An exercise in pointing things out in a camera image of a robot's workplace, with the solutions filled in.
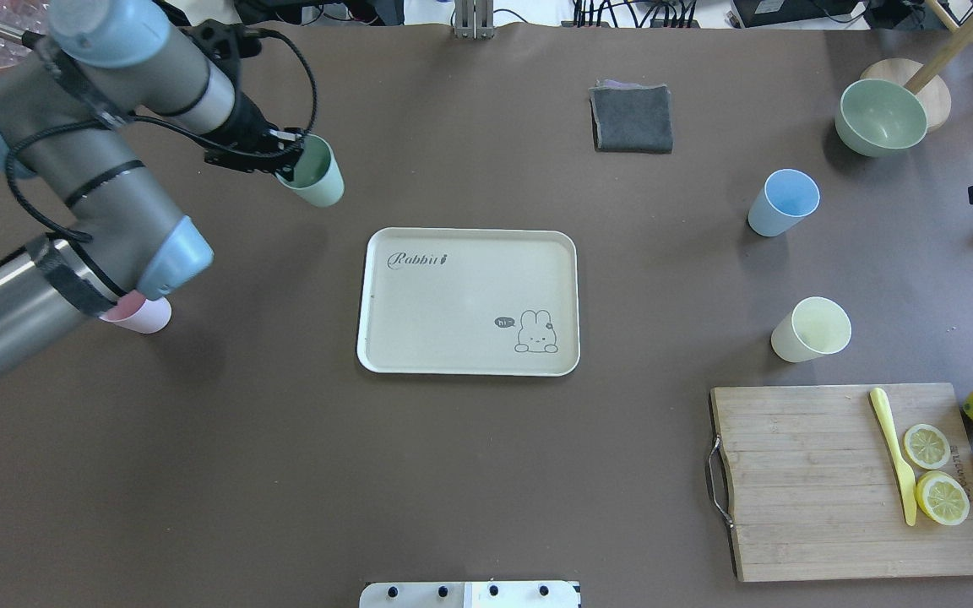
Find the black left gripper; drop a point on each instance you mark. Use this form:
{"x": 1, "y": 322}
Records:
{"x": 247, "y": 123}

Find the green plastic cup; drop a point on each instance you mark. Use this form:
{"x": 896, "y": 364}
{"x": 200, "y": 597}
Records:
{"x": 316, "y": 176}

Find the pink plastic cup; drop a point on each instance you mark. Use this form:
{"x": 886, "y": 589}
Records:
{"x": 134, "y": 312}

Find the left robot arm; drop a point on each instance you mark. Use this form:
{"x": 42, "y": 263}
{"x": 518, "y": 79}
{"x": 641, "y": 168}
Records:
{"x": 109, "y": 226}

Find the cream rabbit tray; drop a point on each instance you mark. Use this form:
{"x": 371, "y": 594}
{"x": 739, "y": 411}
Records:
{"x": 469, "y": 303}

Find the wooden stand with round base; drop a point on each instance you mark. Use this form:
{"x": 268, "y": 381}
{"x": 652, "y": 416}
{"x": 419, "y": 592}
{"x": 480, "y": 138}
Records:
{"x": 923, "y": 80}

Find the green plastic bowl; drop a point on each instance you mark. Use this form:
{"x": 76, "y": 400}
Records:
{"x": 877, "y": 117}

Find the blue plastic cup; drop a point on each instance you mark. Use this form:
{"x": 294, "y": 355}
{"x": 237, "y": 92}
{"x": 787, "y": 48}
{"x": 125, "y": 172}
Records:
{"x": 787, "y": 196}

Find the pale yellow plastic cup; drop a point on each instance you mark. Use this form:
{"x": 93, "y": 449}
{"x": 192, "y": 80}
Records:
{"x": 815, "y": 327}

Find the yellow plastic knife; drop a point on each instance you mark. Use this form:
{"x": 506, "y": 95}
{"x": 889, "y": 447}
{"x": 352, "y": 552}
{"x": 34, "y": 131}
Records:
{"x": 904, "y": 474}

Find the upper lemon slice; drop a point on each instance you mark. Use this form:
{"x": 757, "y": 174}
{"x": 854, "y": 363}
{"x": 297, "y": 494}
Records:
{"x": 926, "y": 446}

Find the lemon slice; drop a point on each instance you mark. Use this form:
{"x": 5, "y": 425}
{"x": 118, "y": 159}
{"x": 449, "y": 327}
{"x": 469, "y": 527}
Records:
{"x": 942, "y": 498}
{"x": 926, "y": 446}

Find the lower lemon slice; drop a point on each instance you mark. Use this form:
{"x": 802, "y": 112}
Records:
{"x": 942, "y": 498}

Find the folded grey cloth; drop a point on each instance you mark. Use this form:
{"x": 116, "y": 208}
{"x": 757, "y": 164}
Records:
{"x": 631, "y": 118}

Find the wooden cutting board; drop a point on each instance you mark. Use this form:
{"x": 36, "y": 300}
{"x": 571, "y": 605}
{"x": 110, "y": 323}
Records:
{"x": 811, "y": 494}

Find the aluminium frame post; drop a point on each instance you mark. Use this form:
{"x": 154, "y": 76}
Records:
{"x": 473, "y": 19}

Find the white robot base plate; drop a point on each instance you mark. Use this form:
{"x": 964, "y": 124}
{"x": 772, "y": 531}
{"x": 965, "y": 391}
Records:
{"x": 490, "y": 593}

